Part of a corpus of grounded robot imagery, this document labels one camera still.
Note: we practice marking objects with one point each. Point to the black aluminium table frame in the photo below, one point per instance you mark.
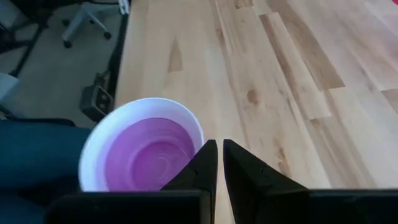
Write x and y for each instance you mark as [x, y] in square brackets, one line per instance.
[119, 56]

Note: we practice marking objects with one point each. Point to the purple plastic bowl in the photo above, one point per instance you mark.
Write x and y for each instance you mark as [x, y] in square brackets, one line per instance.
[146, 155]

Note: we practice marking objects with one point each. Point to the large white bowl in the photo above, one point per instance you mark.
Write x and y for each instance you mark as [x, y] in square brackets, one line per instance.
[102, 140]

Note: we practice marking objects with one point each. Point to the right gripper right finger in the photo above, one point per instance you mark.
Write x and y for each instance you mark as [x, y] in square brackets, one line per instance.
[245, 180]

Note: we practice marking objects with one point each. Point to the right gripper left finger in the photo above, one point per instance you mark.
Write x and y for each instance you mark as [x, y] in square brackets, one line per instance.
[199, 174]

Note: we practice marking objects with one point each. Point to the black desk frame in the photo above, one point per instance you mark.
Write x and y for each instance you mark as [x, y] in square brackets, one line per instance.
[28, 46]

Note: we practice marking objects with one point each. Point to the white office chair base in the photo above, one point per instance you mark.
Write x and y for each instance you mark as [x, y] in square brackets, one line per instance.
[84, 18]

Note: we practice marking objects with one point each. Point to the black box on floor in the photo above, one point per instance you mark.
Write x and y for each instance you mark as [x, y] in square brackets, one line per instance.
[96, 104]

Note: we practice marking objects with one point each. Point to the silver frame bracket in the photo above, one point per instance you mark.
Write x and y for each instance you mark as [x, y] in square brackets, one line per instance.
[123, 6]

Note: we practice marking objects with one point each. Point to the person's leg in jeans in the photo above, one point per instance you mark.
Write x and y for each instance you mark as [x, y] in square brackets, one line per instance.
[31, 155]

